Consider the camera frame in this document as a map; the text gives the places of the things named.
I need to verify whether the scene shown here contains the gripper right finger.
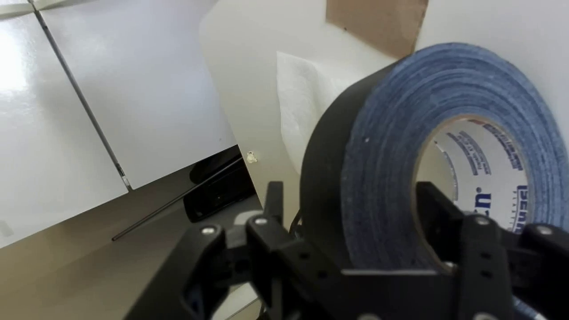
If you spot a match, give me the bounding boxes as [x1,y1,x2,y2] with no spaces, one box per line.
[416,181,569,320]

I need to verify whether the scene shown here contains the black device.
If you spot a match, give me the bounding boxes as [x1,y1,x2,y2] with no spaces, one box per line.
[183,144,257,223]

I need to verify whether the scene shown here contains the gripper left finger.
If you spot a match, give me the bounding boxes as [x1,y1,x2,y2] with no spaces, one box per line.
[124,181,344,320]

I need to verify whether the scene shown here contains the brown cardboard piece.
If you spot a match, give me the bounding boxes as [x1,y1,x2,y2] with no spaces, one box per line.
[326,0,429,60]

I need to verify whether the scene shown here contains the white paper towel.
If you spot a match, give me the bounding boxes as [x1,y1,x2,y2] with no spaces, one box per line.
[276,51,370,176]

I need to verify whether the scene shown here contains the black masking tape roll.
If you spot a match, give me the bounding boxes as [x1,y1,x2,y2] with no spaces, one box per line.
[300,42,569,320]

